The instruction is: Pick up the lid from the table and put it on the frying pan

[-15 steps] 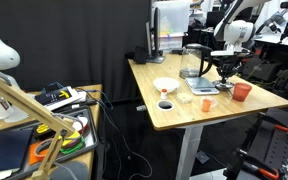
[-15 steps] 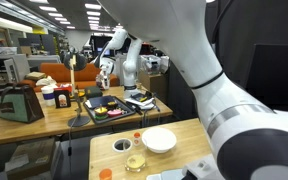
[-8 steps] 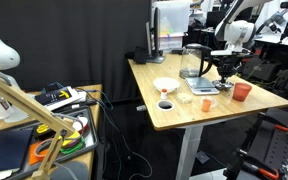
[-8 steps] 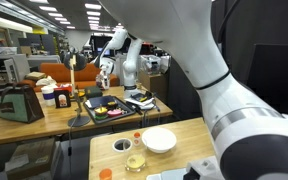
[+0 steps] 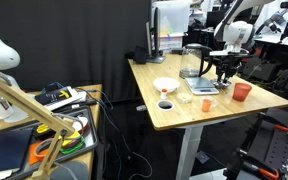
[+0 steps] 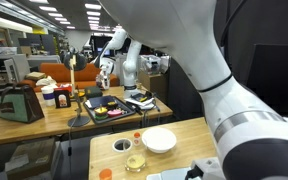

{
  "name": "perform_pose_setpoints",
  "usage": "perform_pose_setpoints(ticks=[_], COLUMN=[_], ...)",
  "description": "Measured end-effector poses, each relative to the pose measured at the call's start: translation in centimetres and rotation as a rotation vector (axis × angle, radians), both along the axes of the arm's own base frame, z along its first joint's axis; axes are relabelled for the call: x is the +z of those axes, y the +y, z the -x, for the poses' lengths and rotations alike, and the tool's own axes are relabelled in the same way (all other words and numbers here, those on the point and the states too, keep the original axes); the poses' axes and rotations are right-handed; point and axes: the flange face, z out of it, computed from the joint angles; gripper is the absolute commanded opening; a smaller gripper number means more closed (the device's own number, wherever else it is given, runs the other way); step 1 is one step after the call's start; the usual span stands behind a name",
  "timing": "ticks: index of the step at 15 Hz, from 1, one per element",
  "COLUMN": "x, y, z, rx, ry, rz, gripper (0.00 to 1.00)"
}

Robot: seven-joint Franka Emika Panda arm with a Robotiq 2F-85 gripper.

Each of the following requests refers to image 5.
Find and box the large orange plastic cup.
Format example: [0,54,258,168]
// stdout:
[232,82,253,103]

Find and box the orange tape roll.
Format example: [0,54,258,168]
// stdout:
[28,138,57,165]

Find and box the dark blue notebook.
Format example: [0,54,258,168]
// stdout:
[0,128,35,174]

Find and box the white ceramic bowl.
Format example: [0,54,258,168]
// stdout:
[152,77,181,94]

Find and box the gray floor box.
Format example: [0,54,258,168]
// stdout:
[195,150,211,164]

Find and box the glass electric kettle black handle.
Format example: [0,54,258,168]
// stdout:
[178,43,215,80]

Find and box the white desk leg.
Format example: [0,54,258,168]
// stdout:
[175,124,206,180]

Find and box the green yellow tape stack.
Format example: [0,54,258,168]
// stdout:
[58,131,86,155]

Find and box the small orange plastic cup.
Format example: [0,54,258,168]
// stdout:
[201,98,213,113]

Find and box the wooden lamp stand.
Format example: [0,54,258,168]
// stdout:
[0,58,77,180]

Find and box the yellow black tape measure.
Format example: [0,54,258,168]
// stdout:
[33,122,57,139]

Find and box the orange handled clamp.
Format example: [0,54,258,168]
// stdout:
[238,149,281,180]
[258,113,288,133]

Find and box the small black box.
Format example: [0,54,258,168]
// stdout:
[133,45,148,65]

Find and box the gray plastic tray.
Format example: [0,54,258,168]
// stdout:
[3,104,100,180]

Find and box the black curtain divider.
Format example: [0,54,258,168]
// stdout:
[0,0,152,102]

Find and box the black perforated board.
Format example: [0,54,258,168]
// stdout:
[237,109,288,180]

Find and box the white digital kitchen scale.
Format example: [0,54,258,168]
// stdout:
[184,76,220,96]

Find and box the white red tape roll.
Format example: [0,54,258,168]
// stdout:
[72,115,90,133]

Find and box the black yellow box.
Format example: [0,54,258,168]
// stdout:
[33,85,75,106]

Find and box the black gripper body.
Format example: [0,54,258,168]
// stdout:
[212,52,250,70]

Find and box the clear glass jar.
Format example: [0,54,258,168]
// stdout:
[176,91,194,105]

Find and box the black computer monitor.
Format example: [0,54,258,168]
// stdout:
[146,7,167,65]

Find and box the white cable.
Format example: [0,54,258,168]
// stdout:
[93,96,154,180]

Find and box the white flat box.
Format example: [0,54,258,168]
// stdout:
[43,87,88,111]

